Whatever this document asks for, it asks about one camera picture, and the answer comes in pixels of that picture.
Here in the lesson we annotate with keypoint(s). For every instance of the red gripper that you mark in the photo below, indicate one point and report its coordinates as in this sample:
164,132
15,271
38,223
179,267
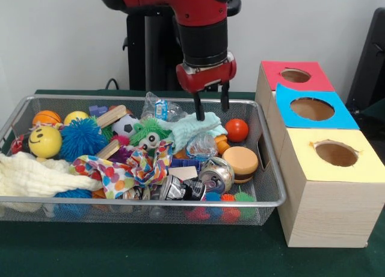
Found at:
207,77

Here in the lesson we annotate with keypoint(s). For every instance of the mint green cloth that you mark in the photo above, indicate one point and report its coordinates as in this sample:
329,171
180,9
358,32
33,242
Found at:
189,127

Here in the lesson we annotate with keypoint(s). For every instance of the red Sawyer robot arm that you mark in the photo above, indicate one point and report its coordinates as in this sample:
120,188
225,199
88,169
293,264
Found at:
201,24

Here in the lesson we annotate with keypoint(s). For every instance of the shallow clear mesh bin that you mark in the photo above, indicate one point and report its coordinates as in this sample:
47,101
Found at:
258,192

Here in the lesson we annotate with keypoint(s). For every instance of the wooden box with three holes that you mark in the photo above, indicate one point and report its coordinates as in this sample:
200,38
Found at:
325,205

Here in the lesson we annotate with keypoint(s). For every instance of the red ball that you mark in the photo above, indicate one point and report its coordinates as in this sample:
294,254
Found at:
237,130

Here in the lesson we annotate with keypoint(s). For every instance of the crushed clear plastic bottle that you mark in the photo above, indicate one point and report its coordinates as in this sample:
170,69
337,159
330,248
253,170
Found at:
159,108

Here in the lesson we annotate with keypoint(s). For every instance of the toy hamburger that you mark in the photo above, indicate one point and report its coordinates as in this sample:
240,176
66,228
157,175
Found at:
240,162

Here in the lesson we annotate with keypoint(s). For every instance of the green furry monster toy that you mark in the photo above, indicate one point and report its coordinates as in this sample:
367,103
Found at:
147,131

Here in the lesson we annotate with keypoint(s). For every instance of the crushed silver can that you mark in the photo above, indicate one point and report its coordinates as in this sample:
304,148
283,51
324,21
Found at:
216,174

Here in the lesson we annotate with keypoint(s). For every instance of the colourful polka dot cloth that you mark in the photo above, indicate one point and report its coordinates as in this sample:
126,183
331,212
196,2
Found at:
120,171

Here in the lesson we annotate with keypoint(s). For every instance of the blue spiky ball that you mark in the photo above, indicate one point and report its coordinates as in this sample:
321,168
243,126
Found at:
83,138

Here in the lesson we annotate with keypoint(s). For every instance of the black stand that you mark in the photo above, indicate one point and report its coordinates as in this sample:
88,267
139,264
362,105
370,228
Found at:
370,66

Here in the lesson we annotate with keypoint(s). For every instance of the dark green table cloth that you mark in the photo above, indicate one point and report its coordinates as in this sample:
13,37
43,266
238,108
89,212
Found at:
150,253

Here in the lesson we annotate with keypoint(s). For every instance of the orange toy basketball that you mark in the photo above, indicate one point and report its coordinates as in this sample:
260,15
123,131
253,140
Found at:
47,117

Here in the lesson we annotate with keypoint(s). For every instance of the large yellow ball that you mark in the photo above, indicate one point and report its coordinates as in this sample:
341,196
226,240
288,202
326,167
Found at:
45,142

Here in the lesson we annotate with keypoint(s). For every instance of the cream yellow cloth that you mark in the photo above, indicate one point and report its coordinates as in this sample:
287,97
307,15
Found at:
33,174

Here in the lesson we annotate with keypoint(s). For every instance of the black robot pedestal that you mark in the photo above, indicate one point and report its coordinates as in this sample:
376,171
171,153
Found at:
150,54

